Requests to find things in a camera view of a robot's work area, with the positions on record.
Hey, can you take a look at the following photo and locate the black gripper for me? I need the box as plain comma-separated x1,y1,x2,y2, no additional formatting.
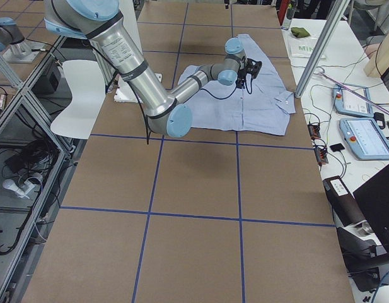
236,68,248,88

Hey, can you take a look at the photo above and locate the light blue striped shirt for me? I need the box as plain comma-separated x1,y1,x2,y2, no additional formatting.
185,34,296,136

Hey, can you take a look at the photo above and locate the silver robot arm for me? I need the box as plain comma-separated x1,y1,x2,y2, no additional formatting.
0,17,25,52
44,1,248,138

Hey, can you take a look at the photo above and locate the clear bag with green print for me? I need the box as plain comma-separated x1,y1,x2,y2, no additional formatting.
282,30,318,58

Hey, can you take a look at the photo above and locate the green cloth pouch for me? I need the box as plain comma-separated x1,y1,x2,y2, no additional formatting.
291,27,311,39

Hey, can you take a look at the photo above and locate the upper teach pendant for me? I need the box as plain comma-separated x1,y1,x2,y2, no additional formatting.
333,85,374,118

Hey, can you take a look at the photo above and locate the teach pendant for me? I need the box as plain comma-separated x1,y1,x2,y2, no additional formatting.
333,85,374,118
339,118,389,160

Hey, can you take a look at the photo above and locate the lower teach pendant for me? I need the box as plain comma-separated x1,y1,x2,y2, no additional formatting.
339,118,389,160

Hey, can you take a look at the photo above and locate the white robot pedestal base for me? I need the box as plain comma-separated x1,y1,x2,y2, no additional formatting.
113,0,163,104

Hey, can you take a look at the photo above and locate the aluminium frame post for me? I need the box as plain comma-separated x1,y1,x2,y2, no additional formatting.
294,0,350,98

